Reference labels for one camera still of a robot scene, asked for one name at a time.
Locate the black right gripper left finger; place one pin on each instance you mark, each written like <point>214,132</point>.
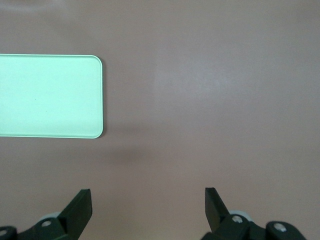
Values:
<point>77,215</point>

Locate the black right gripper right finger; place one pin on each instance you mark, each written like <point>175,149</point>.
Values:
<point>216,212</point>

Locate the brown table mat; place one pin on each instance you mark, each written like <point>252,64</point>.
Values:
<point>200,100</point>

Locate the light green rectangular tray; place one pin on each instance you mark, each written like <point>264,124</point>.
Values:
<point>50,97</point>

